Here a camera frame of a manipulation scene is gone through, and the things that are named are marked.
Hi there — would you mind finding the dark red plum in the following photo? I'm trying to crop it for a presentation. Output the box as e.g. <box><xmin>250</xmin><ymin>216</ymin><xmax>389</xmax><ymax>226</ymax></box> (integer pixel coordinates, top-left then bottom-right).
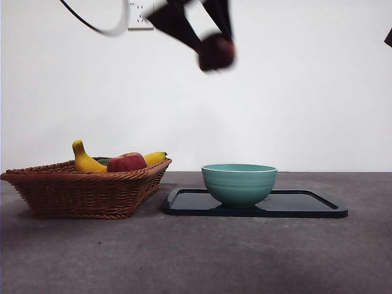
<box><xmin>198</xmin><ymin>32</ymin><xmax>237</xmax><ymax>74</ymax></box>

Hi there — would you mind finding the teal ribbed bowl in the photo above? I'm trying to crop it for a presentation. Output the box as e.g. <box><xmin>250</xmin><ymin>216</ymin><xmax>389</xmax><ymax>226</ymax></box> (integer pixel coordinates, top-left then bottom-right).
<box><xmin>201</xmin><ymin>164</ymin><xmax>278</xmax><ymax>209</ymax></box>

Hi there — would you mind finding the red apple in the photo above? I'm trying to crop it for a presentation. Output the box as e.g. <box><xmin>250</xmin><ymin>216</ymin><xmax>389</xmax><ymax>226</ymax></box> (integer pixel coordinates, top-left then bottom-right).
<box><xmin>106</xmin><ymin>152</ymin><xmax>148</xmax><ymax>173</ymax></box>

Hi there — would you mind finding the yellow banana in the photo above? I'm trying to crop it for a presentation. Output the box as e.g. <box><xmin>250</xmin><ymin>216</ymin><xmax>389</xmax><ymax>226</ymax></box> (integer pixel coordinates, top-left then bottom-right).
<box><xmin>72</xmin><ymin>140</ymin><xmax>168</xmax><ymax>173</ymax></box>

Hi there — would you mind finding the dark green flat tray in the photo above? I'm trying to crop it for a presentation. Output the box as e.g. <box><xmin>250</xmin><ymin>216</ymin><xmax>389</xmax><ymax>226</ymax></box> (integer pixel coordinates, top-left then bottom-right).
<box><xmin>162</xmin><ymin>187</ymin><xmax>349</xmax><ymax>219</ymax></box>

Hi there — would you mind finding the brown wicker basket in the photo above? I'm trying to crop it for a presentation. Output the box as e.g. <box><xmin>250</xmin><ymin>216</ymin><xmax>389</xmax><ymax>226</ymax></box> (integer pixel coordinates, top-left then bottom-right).
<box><xmin>0</xmin><ymin>157</ymin><xmax>173</xmax><ymax>220</ymax></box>

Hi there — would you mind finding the white wall socket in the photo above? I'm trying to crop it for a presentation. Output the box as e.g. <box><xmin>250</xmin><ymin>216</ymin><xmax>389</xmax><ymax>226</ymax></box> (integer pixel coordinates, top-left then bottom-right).
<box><xmin>127</xmin><ymin>0</ymin><xmax>155</xmax><ymax>31</ymax></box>

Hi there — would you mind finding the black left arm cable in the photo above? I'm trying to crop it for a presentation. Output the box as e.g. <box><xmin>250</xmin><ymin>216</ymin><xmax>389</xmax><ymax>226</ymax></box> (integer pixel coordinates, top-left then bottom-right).
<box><xmin>59</xmin><ymin>0</ymin><xmax>130</xmax><ymax>37</ymax></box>

